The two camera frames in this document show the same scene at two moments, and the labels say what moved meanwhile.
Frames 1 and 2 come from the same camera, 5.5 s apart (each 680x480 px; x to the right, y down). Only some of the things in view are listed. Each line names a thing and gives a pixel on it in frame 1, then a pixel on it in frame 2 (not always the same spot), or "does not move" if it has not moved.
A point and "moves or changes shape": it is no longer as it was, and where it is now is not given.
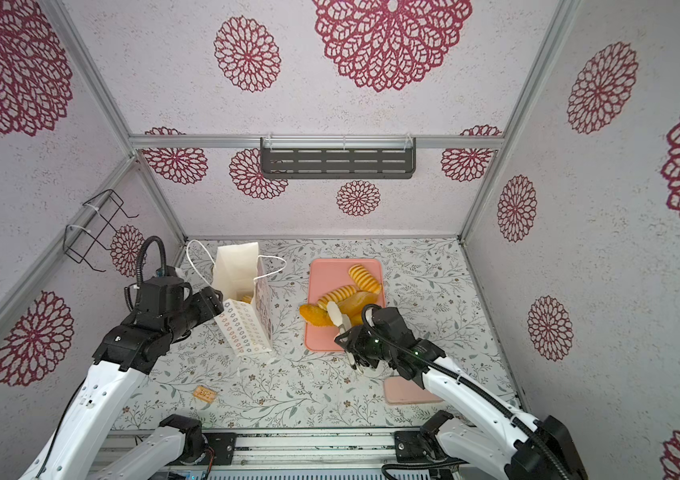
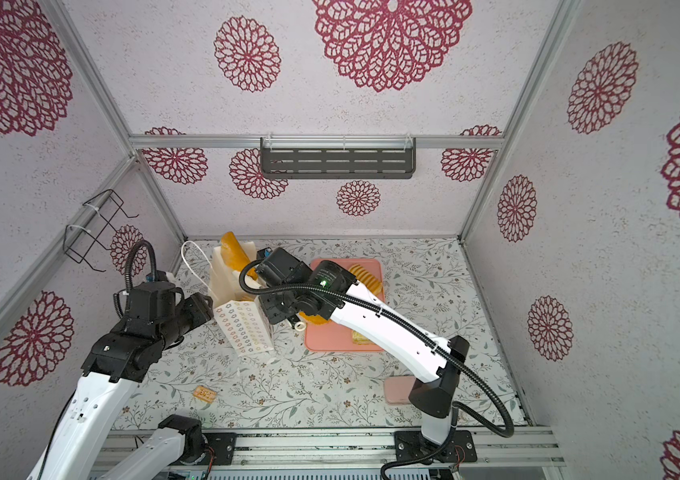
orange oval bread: (315, 315) does not move
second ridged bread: (363, 279) does not move
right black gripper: (355, 342) to (269, 299)
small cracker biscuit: (204, 393) does not move
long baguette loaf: (354, 304) moves or changes shape
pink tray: (327, 275) does not move
